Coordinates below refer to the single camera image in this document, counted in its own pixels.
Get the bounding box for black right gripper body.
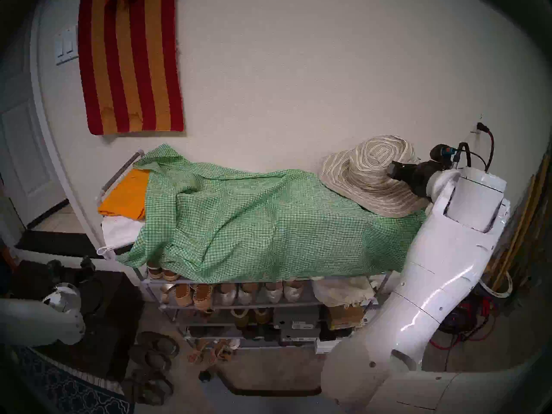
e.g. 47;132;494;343
403;144;458;198

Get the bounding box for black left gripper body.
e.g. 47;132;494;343
47;257;98;285

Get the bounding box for striped straw sun hat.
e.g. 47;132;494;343
320;135;432;218

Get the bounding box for green gingham cloth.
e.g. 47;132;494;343
116;144;427;284

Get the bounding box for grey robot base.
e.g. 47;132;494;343
198;368;330;414

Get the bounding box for orange folded cloth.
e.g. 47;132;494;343
98;168;151;221

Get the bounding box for brown clog shoe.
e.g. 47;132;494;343
129;345;172;372
137;331;179;358

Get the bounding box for cream cloth bag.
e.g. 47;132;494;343
311;276;376;308

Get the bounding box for silver flat shoe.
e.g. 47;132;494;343
238;282;259;306
214;283;238;307

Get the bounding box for grey metal shoe rack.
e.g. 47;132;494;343
96;149;391;353

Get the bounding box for brown cardboard shoe box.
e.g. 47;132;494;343
326;304;365;330

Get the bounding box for white shoe box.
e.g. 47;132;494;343
315;338;345;354

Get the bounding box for dark grey Vionic shoe box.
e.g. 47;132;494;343
280;327;322;344

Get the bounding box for black door mat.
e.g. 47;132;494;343
15;230;102;259

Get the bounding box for dark wooden chest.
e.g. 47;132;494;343
9;262;145;383

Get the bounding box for white panel door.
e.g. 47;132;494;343
0;64;67;228

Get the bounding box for blue patterned rug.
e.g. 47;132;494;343
13;346;134;414

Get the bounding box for white tape roll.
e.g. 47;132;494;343
479;271;514;299

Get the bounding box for black red air compressor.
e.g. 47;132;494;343
440;295;494;336

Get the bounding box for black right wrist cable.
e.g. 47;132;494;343
452;141;489;171

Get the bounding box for white drawstring bag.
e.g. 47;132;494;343
97;215;145;257

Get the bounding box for black power cable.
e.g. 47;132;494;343
477;122;495;173

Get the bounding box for yellow wooden long handle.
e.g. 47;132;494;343
492;154;552;289

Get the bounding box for dark strap sandal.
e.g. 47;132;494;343
123;379;164;406
132;368;174;394

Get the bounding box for tan strappy sandal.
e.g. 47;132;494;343
188;340;210;364
208;340;233;365

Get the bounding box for white door frame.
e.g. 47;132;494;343
28;8;108;260

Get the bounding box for red yellow striped wall rug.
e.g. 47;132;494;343
78;0;185;136

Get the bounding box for white double light switch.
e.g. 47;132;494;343
54;26;79;66

